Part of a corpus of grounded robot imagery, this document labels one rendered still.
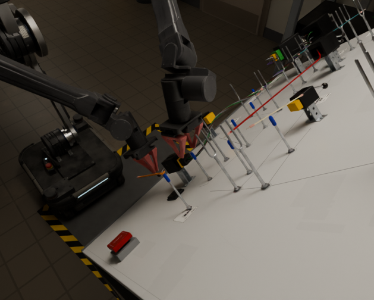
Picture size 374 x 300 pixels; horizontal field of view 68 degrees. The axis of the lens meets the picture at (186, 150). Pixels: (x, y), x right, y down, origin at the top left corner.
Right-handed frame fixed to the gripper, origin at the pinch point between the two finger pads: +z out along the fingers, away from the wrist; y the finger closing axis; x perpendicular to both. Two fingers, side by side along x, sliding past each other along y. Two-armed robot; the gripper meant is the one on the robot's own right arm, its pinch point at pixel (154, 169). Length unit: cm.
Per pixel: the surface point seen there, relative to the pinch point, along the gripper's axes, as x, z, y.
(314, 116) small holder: -45.6, -1.6, 14.9
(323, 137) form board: -50, -1, 6
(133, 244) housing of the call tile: -16.0, 3.8, -23.8
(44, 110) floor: 206, -40, 52
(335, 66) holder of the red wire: -41, -2, 48
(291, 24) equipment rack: -15, -14, 92
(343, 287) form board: -61, -2, -25
